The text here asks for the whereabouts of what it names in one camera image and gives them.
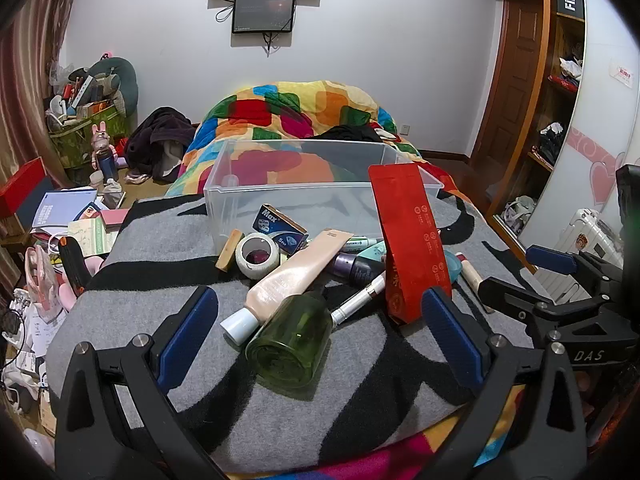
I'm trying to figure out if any pink and white tube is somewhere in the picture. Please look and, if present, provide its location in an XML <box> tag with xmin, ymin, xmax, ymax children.
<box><xmin>454</xmin><ymin>251</ymin><xmax>493</xmax><ymax>313</ymax></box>

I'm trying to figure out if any white suitcase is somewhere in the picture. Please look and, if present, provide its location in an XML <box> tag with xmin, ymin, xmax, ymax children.
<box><xmin>547</xmin><ymin>208</ymin><xmax>626</xmax><ymax>301</ymax></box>

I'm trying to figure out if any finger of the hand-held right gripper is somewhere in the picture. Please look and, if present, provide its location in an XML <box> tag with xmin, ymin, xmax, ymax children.
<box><xmin>526</xmin><ymin>244</ymin><xmax>623</xmax><ymax>288</ymax></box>
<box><xmin>477</xmin><ymin>276</ymin><xmax>613</xmax><ymax>333</ymax></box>

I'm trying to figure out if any pink bunny figure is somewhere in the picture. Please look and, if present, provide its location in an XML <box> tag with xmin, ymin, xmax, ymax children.
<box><xmin>90</xmin><ymin>122</ymin><xmax>121</xmax><ymax>181</ymax></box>

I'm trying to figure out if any blue book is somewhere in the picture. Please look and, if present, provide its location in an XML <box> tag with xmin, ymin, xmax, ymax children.
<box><xmin>31</xmin><ymin>189</ymin><xmax>98</xmax><ymax>231</ymax></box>

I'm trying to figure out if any wooden door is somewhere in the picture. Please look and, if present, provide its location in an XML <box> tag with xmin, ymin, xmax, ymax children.
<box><xmin>470</xmin><ymin>0</ymin><xmax>546</xmax><ymax>161</ymax></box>

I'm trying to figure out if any beige tube with white cap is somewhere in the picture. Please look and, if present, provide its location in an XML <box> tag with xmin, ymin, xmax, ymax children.
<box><xmin>221</xmin><ymin>228</ymin><xmax>355</xmax><ymax>346</ymax></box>

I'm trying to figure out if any black and orange tool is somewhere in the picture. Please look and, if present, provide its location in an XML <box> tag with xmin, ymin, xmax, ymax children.
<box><xmin>57</xmin><ymin>236</ymin><xmax>91</xmax><ymax>293</ymax></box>

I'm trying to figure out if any white tape roll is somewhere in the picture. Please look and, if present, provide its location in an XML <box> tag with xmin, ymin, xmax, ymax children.
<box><xmin>235</xmin><ymin>232</ymin><xmax>281</xmax><ymax>281</ymax></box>

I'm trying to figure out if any grey neck pillow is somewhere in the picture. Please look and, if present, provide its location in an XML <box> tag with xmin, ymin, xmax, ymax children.
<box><xmin>87</xmin><ymin>57</ymin><xmax>140</xmax><ymax>116</ymax></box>

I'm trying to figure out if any green booklet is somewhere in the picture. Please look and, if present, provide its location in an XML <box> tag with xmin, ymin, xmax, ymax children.
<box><xmin>67</xmin><ymin>215</ymin><xmax>118</xmax><ymax>256</ymax></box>

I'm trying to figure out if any small wall screen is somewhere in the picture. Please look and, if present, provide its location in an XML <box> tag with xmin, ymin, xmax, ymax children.
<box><xmin>231</xmin><ymin>0</ymin><xmax>297</xmax><ymax>35</ymax></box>

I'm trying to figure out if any green glass bottle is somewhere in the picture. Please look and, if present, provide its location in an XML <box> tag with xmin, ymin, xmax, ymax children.
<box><xmin>245</xmin><ymin>291</ymin><xmax>335</xmax><ymax>389</ymax></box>

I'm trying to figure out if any black garment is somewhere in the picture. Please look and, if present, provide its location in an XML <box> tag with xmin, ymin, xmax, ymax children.
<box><xmin>302</xmin><ymin>124</ymin><xmax>396</xmax><ymax>145</ymax></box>

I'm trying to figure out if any pink flat box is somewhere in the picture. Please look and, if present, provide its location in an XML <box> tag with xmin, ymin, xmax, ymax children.
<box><xmin>100</xmin><ymin>208</ymin><xmax>132</xmax><ymax>233</ymax></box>

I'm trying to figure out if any red box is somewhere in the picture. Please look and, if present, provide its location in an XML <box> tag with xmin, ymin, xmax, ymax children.
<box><xmin>0</xmin><ymin>156</ymin><xmax>48</xmax><ymax>218</ymax></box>

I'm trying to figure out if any striped curtain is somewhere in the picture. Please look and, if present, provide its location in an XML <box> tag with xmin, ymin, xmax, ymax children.
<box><xmin>0</xmin><ymin>0</ymin><xmax>101</xmax><ymax>241</ymax></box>

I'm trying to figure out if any grey and black blanket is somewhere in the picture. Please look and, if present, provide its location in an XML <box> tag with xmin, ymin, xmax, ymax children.
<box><xmin>45</xmin><ymin>190</ymin><xmax>551</xmax><ymax>476</ymax></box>

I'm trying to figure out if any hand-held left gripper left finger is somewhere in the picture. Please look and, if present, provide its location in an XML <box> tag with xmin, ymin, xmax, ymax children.
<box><xmin>54</xmin><ymin>285</ymin><xmax>236</xmax><ymax>480</ymax></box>

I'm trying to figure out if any small blue box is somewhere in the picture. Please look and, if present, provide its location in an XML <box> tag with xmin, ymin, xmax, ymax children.
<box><xmin>251</xmin><ymin>203</ymin><xmax>310</xmax><ymax>253</ymax></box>

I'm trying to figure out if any wooden wardrobe shelf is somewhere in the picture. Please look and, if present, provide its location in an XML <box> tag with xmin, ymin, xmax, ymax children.
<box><xmin>492</xmin><ymin>0</ymin><xmax>588</xmax><ymax>231</ymax></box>

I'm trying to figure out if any white and brown pen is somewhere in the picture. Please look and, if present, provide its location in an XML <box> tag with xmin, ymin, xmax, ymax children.
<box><xmin>330</xmin><ymin>271</ymin><xmax>387</xmax><ymax>326</ymax></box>

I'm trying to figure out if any dark clothing pile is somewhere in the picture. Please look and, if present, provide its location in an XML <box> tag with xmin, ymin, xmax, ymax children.
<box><xmin>123</xmin><ymin>106</ymin><xmax>198</xmax><ymax>183</ymax></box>

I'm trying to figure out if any green storage basket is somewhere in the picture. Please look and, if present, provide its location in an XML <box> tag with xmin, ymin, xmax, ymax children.
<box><xmin>49</xmin><ymin>105</ymin><xmax>128</xmax><ymax>168</ymax></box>

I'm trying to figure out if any pink bag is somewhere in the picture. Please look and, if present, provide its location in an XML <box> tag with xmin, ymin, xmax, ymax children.
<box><xmin>25</xmin><ymin>246</ymin><xmax>76</xmax><ymax>311</ymax></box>

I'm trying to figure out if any clear plastic bin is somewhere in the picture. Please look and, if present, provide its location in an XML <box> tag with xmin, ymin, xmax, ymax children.
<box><xmin>202</xmin><ymin>139</ymin><xmax>445</xmax><ymax>256</ymax></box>

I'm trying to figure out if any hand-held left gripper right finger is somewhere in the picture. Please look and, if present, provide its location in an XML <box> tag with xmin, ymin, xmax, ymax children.
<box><xmin>421</xmin><ymin>287</ymin><xmax>588</xmax><ymax>480</ymax></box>

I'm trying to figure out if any colourful patchwork quilt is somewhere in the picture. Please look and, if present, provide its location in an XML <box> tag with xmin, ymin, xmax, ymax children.
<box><xmin>165</xmin><ymin>79</ymin><xmax>526</xmax><ymax>480</ymax></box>

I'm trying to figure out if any red pouch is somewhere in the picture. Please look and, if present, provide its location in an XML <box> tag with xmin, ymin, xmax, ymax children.
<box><xmin>368</xmin><ymin>163</ymin><xmax>453</xmax><ymax>325</ymax></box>

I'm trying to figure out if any white heart sliding door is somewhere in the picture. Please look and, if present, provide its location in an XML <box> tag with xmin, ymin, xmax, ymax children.
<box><xmin>517</xmin><ymin>0</ymin><xmax>640</xmax><ymax>261</ymax></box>

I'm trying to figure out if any teal round case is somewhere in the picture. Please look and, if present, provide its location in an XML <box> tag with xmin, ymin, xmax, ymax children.
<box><xmin>442</xmin><ymin>250</ymin><xmax>466</xmax><ymax>286</ymax></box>

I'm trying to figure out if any purple bottle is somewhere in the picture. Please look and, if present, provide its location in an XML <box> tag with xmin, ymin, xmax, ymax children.
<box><xmin>327</xmin><ymin>252</ymin><xmax>386</xmax><ymax>288</ymax></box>

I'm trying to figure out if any tan wooden block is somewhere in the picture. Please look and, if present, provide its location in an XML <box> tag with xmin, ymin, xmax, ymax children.
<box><xmin>215</xmin><ymin>229</ymin><xmax>245</xmax><ymax>273</ymax></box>

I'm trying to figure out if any marker pen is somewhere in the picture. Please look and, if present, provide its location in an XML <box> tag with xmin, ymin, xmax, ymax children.
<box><xmin>340</xmin><ymin>236</ymin><xmax>383</xmax><ymax>253</ymax></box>

